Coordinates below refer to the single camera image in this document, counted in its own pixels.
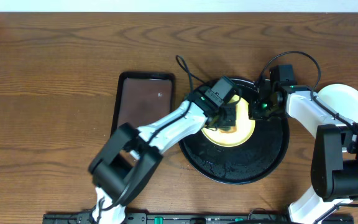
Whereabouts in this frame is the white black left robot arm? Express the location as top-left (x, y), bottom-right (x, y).
top-left (88, 76), bottom-right (242, 223)

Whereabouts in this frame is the green orange sponge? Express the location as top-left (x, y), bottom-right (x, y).
top-left (220, 126), bottom-right (237, 133)

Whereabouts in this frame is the black rectangular water tray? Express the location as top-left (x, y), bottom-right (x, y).
top-left (111, 71), bottom-right (175, 133)

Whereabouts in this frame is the black round tray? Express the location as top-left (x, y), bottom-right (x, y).
top-left (179, 78), bottom-right (290, 184)

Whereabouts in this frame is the light green plate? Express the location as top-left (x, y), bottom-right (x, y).
top-left (318, 84), bottom-right (358, 123)

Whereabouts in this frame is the yellow plate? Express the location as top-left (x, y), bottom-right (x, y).
top-left (201, 98), bottom-right (255, 147)

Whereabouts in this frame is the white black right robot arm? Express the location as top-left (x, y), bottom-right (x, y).
top-left (249, 65), bottom-right (358, 223)

